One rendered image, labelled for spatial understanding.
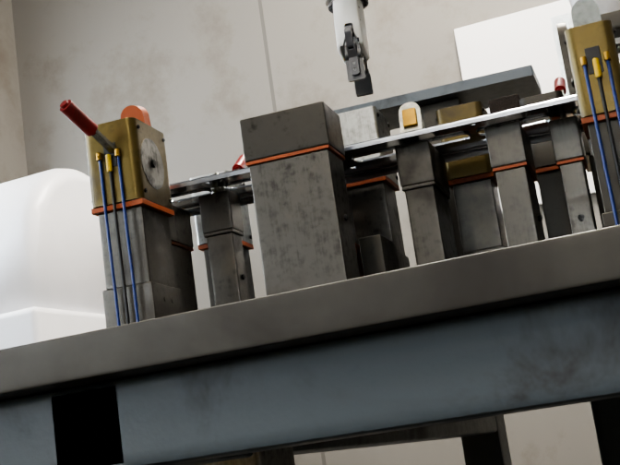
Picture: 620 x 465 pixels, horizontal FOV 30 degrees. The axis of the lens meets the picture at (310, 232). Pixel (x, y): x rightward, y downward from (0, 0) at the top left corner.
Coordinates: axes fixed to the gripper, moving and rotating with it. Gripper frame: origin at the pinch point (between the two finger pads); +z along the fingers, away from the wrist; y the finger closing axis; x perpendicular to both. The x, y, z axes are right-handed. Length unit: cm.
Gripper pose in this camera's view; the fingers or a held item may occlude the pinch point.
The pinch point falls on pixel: (360, 82)
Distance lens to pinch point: 211.5
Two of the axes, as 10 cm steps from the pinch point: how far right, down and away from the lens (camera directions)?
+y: -1.9, -1.7, -9.7
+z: 1.4, 9.7, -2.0
